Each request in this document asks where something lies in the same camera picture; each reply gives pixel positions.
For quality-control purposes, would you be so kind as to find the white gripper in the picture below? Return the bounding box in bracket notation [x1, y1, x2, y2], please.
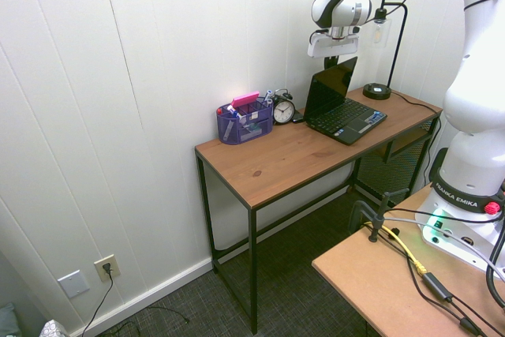
[307, 31, 361, 72]

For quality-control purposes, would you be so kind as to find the black laptop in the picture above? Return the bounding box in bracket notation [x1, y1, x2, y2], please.
[303, 55, 388, 147]

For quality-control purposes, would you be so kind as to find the black desk lamp glass shade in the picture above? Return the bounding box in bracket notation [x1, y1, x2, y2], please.
[362, 0, 409, 101]

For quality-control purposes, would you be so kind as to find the black twin-bell alarm clock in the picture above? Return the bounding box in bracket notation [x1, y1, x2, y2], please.
[271, 88, 297, 126]

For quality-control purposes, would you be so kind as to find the pink sticky note pad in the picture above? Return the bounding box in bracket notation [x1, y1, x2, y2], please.
[231, 91, 260, 109]

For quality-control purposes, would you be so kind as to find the purple mesh desk organizer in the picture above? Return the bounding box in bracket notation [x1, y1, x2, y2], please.
[215, 95, 275, 146]

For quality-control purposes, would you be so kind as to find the black metal clamp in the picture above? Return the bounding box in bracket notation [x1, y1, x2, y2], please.
[347, 189, 412, 245]

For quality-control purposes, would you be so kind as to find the wooden robot mounting table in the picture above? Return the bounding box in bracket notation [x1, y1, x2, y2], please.
[311, 185, 505, 337]

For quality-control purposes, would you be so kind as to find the patterned tissue box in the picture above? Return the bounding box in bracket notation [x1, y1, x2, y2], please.
[39, 318, 69, 337]

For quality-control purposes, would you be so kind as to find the teal pillow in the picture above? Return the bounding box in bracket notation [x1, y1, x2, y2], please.
[0, 302, 21, 337]

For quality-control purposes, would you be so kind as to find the black lamp power cable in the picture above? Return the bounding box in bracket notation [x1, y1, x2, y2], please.
[389, 90, 443, 185]

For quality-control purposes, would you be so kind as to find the wooden desk black metal frame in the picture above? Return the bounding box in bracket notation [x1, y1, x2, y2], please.
[194, 86, 444, 335]

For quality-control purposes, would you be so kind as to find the yellow network cable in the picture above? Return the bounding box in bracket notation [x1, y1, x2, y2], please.
[364, 222, 429, 277]

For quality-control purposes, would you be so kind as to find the grey cable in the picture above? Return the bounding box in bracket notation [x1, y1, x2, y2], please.
[380, 216, 505, 271]

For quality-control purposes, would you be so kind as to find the black inline adapter cable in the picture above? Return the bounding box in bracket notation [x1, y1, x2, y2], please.
[406, 249, 491, 337]

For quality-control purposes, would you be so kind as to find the cream wall outlet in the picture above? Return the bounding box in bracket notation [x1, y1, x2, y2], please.
[93, 253, 121, 284]

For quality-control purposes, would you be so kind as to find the black power cord on floor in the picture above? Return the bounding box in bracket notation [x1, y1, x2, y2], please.
[80, 264, 191, 337]

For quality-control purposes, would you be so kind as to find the white blank wall plate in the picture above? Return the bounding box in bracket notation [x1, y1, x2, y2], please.
[57, 269, 92, 300]

